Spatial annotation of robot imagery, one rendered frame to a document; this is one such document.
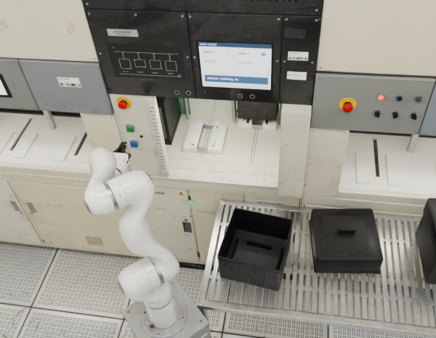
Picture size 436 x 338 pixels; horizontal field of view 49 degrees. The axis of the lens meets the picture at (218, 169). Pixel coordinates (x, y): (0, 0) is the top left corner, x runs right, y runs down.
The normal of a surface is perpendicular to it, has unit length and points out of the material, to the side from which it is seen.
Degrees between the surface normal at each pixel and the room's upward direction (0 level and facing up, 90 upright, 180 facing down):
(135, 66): 90
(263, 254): 0
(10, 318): 0
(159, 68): 90
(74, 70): 90
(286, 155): 90
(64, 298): 0
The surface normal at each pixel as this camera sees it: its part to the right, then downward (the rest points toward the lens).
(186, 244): -0.16, 0.73
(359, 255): -0.06, -0.68
